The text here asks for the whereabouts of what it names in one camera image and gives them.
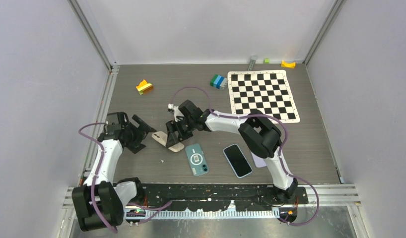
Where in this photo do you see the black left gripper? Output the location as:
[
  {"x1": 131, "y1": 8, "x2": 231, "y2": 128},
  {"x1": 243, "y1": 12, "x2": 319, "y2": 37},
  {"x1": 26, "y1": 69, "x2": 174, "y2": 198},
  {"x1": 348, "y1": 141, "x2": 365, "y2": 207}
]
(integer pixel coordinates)
[{"x1": 122, "y1": 116, "x2": 155, "y2": 154}]

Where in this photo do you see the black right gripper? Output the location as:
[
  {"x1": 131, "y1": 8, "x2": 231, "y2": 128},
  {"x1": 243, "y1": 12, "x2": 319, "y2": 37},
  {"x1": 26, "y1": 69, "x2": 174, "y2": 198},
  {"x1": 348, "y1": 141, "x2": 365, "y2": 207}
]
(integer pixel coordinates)
[{"x1": 166, "y1": 117, "x2": 196, "y2": 148}]

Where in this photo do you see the cream cased phone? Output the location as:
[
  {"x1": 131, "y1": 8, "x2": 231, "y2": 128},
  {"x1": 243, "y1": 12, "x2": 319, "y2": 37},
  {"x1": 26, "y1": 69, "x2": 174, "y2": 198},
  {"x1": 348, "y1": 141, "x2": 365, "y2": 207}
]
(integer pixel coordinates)
[{"x1": 151, "y1": 131, "x2": 185, "y2": 153}]

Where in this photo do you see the teal phone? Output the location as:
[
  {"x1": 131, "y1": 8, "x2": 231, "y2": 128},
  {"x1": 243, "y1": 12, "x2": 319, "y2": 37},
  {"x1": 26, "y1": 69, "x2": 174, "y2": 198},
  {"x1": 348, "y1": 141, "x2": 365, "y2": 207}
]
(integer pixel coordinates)
[{"x1": 185, "y1": 143, "x2": 209, "y2": 177}]

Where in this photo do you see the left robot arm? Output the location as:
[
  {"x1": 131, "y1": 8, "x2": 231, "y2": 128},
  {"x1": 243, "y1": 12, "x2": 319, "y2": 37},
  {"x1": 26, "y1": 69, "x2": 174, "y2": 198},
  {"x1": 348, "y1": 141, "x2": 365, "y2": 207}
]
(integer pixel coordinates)
[{"x1": 71, "y1": 112, "x2": 156, "y2": 233}]

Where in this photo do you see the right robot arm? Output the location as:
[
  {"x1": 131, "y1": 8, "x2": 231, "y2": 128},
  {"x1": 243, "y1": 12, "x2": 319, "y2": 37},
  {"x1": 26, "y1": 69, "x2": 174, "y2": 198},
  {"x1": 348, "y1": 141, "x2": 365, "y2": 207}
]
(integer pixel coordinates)
[{"x1": 164, "y1": 100, "x2": 298, "y2": 204}]

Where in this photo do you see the light blue phone face up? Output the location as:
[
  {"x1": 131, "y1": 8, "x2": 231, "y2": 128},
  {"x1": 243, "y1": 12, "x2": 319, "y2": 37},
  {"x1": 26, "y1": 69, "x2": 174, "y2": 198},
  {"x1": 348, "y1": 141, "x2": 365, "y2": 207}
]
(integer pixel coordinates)
[{"x1": 223, "y1": 144, "x2": 253, "y2": 178}]

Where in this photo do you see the lilac phone case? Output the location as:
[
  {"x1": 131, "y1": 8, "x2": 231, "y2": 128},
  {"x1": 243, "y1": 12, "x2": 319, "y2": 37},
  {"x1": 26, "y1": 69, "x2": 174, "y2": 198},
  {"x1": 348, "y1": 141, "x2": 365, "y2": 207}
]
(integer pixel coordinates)
[{"x1": 251, "y1": 152, "x2": 267, "y2": 168}]

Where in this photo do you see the yellow orange toy block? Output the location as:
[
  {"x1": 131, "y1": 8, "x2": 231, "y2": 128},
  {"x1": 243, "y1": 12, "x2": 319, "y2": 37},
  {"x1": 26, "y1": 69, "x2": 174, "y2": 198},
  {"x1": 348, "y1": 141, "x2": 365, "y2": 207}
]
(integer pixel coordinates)
[{"x1": 136, "y1": 80, "x2": 153, "y2": 95}]

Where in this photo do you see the green blue block stack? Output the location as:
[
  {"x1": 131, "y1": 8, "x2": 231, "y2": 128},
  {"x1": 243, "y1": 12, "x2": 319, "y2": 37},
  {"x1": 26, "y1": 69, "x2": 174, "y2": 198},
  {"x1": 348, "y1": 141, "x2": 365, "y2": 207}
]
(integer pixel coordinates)
[{"x1": 209, "y1": 74, "x2": 228, "y2": 90}]

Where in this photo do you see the black white chessboard mat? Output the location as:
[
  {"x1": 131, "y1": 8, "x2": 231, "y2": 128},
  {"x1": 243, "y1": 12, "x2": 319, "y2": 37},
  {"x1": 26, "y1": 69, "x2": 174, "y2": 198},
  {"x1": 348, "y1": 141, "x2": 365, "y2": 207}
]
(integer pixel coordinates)
[{"x1": 227, "y1": 70, "x2": 300, "y2": 123}]

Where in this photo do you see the yellow curved toy piece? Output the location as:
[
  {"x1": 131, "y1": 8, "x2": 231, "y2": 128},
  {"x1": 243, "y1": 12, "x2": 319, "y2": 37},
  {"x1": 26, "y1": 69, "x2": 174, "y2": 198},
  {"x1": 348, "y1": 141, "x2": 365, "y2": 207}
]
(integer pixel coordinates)
[{"x1": 281, "y1": 60, "x2": 296, "y2": 69}]

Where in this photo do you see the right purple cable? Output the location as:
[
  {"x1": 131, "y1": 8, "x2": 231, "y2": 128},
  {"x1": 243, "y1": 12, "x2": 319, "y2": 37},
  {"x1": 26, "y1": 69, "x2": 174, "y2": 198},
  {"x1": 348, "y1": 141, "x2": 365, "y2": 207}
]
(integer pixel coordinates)
[{"x1": 170, "y1": 86, "x2": 320, "y2": 227}]

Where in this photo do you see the purple cable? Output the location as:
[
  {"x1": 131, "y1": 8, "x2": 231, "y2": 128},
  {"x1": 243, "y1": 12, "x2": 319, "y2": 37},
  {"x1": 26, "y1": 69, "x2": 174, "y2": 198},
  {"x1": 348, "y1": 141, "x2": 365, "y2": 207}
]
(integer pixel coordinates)
[
  {"x1": 78, "y1": 122, "x2": 172, "y2": 234},
  {"x1": 170, "y1": 86, "x2": 320, "y2": 227}
]

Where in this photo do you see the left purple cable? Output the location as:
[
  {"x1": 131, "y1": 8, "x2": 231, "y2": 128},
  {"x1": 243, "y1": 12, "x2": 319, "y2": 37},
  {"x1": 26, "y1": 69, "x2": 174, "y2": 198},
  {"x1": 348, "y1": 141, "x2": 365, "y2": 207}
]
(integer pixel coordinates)
[{"x1": 78, "y1": 122, "x2": 172, "y2": 234}]

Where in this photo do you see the grey metal bracket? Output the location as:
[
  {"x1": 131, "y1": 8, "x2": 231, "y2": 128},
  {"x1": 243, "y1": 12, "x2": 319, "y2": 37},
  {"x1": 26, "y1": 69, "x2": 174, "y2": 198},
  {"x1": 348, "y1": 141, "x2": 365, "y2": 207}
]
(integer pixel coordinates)
[{"x1": 247, "y1": 56, "x2": 258, "y2": 71}]

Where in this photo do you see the aluminium frame rail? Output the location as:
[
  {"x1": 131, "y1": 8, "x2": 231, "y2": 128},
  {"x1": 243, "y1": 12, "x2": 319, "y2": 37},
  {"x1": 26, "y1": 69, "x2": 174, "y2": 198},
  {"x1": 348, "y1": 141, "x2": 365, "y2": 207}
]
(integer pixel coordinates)
[{"x1": 60, "y1": 64, "x2": 361, "y2": 238}]

